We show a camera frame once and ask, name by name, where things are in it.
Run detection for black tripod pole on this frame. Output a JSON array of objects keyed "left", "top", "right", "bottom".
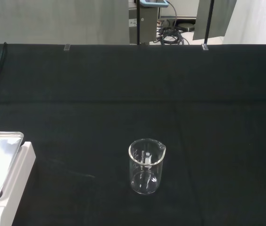
[
  {"left": 136, "top": 0, "right": 141, "bottom": 46},
  {"left": 204, "top": 0, "right": 215, "bottom": 45}
]

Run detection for electronic balance with steel pan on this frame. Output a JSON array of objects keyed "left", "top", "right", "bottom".
[{"left": 0, "top": 131, "right": 36, "bottom": 226}]

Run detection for grey hanging board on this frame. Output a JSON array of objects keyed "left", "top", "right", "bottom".
[{"left": 192, "top": 0, "right": 237, "bottom": 41}]

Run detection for black bench cloth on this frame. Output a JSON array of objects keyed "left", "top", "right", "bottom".
[{"left": 0, "top": 43, "right": 266, "bottom": 226}]

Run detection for grey metal cabinet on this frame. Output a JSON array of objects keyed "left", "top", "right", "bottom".
[{"left": 128, "top": 0, "right": 160, "bottom": 45}]

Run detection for coiled black cables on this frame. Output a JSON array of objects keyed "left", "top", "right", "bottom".
[{"left": 156, "top": 7, "right": 195, "bottom": 46}]

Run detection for blue-edged device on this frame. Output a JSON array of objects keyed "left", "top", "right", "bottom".
[{"left": 139, "top": 0, "right": 169, "bottom": 6}]

